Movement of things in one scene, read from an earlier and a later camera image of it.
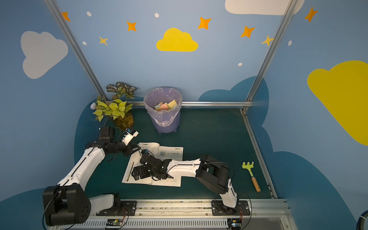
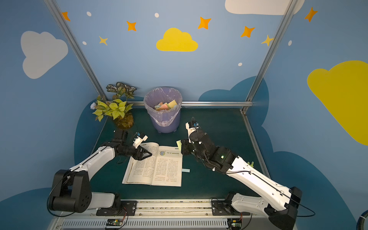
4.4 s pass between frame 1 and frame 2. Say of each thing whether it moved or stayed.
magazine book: stayed
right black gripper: moved
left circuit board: stayed
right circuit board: stayed
